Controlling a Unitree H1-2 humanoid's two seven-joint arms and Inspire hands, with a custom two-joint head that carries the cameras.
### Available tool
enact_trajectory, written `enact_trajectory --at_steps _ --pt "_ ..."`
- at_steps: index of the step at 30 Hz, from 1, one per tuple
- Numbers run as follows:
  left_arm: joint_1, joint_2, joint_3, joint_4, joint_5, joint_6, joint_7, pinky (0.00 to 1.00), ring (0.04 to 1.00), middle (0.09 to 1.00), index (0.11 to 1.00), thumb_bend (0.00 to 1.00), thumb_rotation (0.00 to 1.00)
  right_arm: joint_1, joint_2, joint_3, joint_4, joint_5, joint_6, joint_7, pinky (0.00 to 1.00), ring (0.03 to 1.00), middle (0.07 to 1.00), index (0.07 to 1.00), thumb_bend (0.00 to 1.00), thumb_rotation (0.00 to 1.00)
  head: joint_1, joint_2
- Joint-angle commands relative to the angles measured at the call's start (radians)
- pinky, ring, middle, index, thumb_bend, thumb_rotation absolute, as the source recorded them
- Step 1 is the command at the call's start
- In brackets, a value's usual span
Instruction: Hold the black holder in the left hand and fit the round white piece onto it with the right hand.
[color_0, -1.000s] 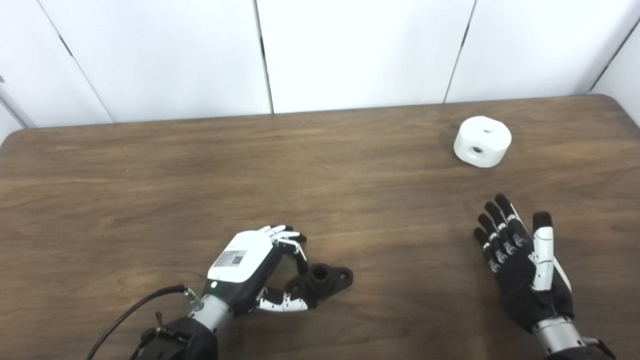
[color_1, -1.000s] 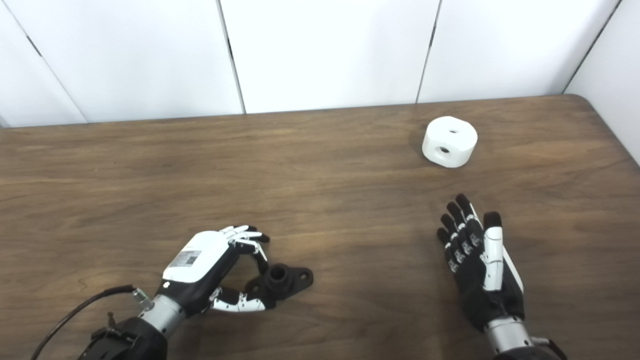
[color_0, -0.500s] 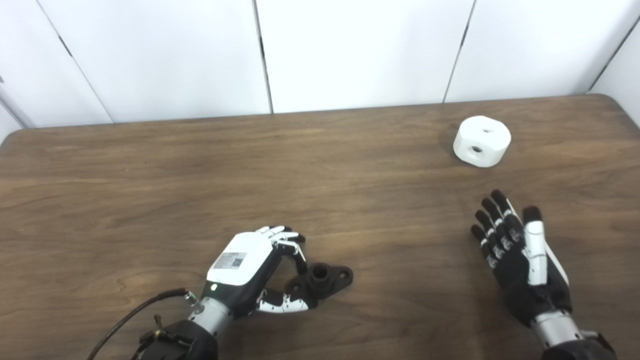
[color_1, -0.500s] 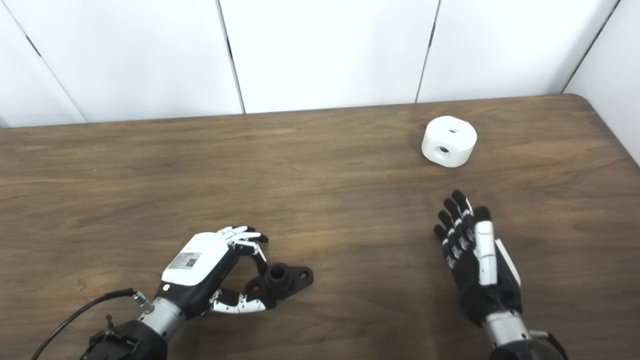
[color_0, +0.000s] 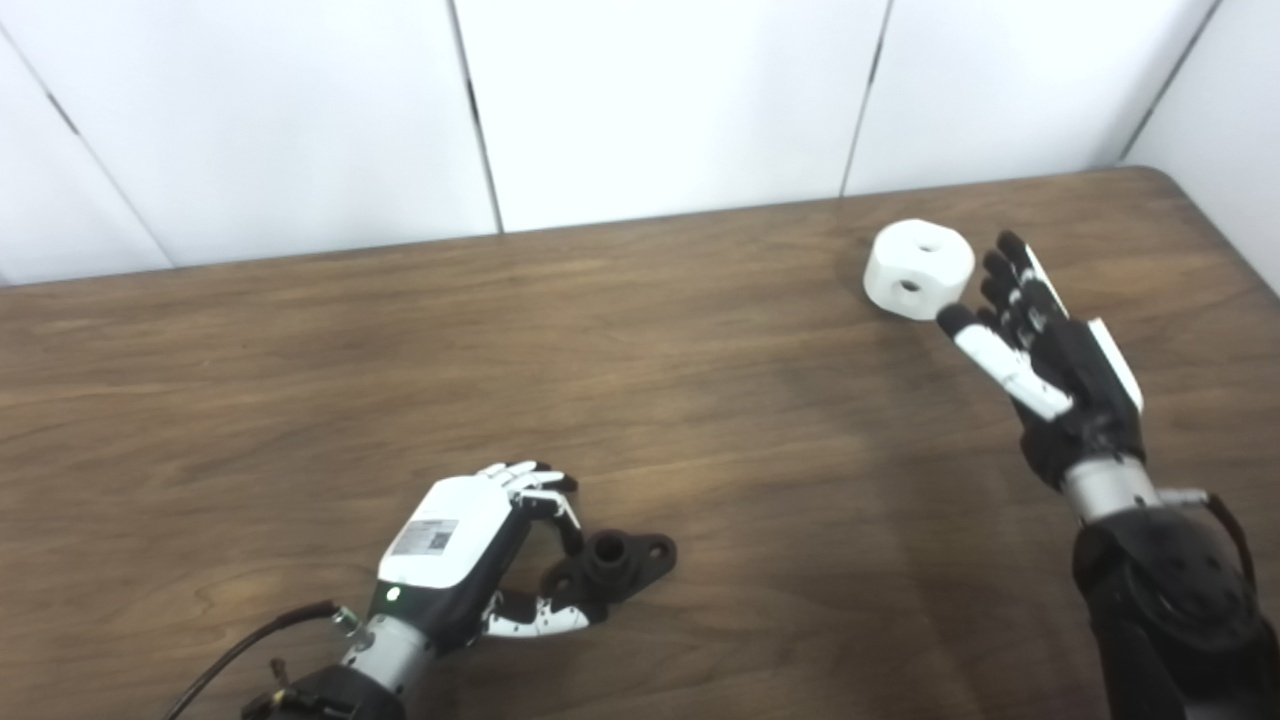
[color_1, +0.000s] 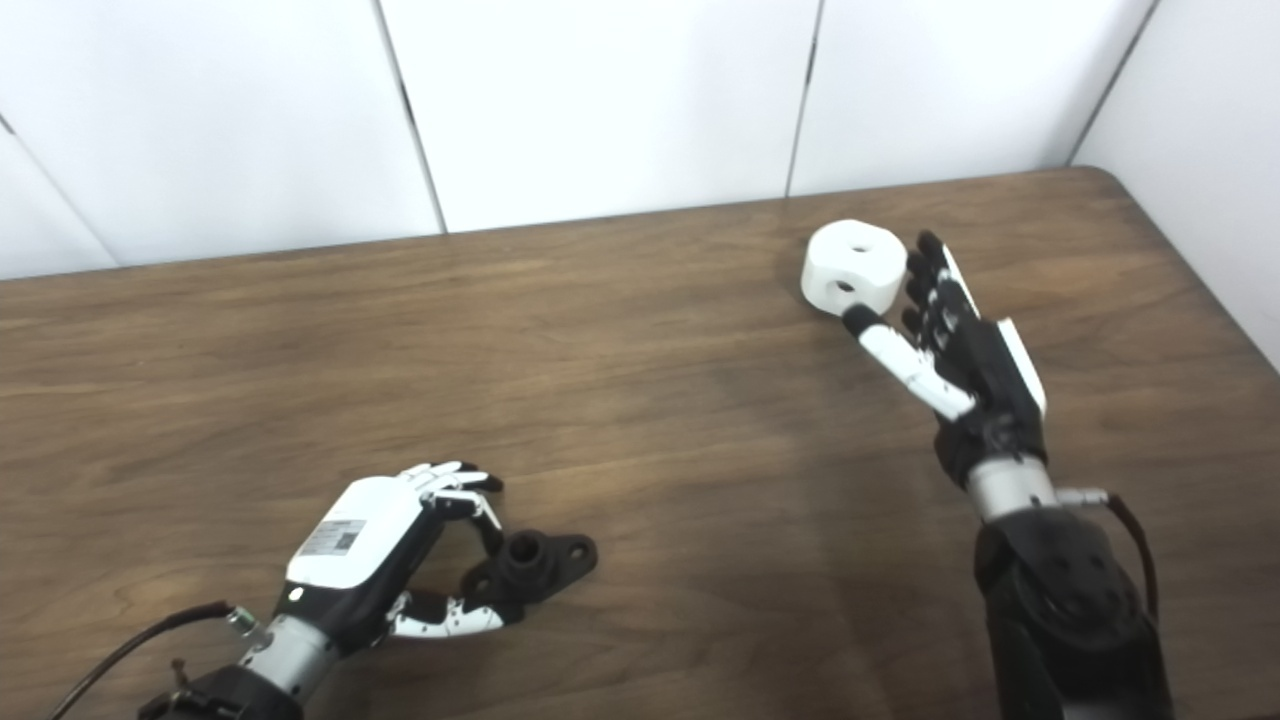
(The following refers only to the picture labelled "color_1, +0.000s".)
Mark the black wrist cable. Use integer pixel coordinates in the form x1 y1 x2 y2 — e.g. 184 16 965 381
45 600 266 720
1057 487 1161 626

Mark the round white plastic piece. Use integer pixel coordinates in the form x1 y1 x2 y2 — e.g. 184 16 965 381
802 219 908 317

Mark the black plastic flanged holder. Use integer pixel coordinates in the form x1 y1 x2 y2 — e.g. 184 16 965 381
460 531 599 607

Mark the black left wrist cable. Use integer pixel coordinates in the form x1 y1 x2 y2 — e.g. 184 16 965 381
45 600 266 720

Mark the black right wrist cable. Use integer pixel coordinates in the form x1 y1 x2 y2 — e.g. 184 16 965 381
1057 487 1161 626

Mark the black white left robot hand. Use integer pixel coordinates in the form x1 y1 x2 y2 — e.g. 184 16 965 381
272 460 526 656

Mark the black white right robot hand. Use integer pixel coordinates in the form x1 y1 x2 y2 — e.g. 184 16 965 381
842 231 1049 489

